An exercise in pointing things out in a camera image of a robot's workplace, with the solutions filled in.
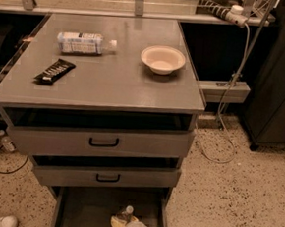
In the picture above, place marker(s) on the clear plastic water bottle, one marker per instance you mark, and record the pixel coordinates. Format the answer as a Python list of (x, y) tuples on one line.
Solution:
[(126, 212)]

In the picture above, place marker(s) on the grey bottom drawer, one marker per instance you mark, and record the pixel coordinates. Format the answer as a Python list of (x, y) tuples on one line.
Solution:
[(94, 207)]

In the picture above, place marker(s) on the grey drawer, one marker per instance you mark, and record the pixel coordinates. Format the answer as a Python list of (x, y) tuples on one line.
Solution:
[(94, 207), (99, 171), (77, 132)]

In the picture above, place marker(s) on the grey middle drawer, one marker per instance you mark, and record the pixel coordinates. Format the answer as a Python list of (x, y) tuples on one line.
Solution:
[(99, 171)]

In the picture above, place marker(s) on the grey drawer cabinet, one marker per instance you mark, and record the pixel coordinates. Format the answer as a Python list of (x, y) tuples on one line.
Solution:
[(116, 82)]

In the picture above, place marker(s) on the grey top drawer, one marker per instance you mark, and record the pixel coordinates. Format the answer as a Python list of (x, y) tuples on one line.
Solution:
[(77, 132)]

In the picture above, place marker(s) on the small bottle on floor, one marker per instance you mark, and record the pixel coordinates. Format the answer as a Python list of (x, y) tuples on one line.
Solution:
[(6, 141)]

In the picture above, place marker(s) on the lying white labelled bottle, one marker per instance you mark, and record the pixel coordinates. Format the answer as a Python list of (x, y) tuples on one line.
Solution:
[(85, 43)]

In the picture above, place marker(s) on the white shoe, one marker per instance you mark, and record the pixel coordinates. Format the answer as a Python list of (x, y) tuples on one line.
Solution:
[(8, 221)]

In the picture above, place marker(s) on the grey metal beam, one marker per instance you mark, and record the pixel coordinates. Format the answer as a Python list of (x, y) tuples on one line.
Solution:
[(216, 91)]

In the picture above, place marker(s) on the white paper bowl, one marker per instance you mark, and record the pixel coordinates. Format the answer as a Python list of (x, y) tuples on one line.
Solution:
[(163, 60)]

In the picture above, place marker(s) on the black snack bar wrapper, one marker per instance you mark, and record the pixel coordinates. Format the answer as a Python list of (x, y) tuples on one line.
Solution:
[(54, 72)]

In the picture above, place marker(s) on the white power strip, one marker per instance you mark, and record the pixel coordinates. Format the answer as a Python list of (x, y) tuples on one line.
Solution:
[(232, 15)]

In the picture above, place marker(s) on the metal rail frame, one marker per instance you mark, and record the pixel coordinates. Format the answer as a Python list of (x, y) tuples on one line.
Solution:
[(257, 11)]

